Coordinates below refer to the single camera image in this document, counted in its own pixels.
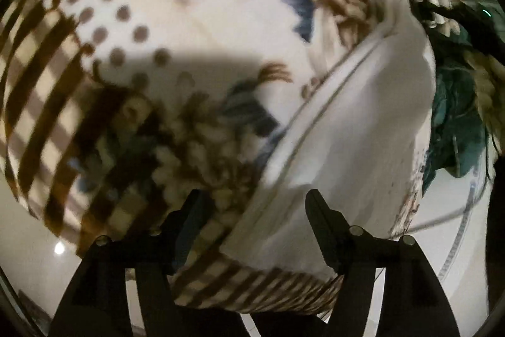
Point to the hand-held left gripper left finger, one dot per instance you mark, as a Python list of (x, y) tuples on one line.
[(188, 219)]

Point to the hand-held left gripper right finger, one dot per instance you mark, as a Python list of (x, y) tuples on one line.
[(320, 219)]

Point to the white small garment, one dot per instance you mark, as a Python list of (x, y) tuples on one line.
[(355, 131)]

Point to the dark green clothes pile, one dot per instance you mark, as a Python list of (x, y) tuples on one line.
[(453, 116)]

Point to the floral checked printed blanket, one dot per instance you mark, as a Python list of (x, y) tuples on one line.
[(165, 84)]

